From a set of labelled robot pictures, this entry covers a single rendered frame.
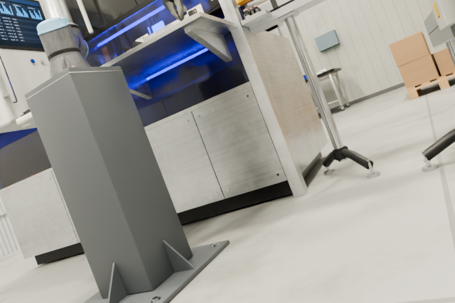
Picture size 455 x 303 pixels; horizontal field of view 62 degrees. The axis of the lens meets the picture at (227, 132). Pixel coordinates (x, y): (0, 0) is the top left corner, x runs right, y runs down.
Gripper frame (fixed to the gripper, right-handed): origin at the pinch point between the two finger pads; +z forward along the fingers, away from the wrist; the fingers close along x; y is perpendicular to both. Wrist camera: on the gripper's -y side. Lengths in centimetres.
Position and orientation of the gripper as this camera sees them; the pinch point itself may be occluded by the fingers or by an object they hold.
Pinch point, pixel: (179, 17)
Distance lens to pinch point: 162.5
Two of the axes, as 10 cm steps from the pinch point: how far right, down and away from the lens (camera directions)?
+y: 3.9, -1.4, 9.1
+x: -8.5, 3.3, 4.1
